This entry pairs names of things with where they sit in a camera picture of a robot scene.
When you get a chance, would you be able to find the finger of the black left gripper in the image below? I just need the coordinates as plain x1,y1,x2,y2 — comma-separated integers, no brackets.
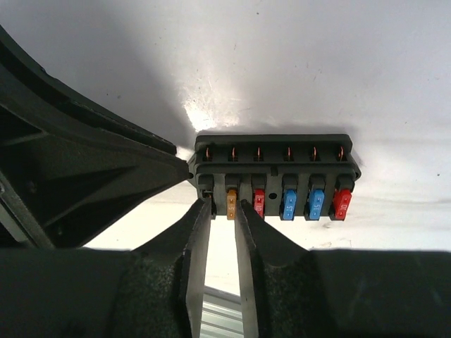
1,29,176,155
1,68,188,249

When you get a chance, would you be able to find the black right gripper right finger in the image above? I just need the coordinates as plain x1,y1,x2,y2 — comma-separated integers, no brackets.
235,201,450,337

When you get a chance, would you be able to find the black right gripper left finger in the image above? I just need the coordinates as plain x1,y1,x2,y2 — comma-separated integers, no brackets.
1,199,211,337

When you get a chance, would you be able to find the orange blade fuse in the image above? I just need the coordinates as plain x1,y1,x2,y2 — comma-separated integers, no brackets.
226,189,237,220

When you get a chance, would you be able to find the black fuse box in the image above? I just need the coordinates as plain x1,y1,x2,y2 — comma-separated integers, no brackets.
188,134,362,221

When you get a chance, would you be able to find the aluminium mounting rail frame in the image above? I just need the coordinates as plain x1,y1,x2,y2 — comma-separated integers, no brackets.
199,287,244,338

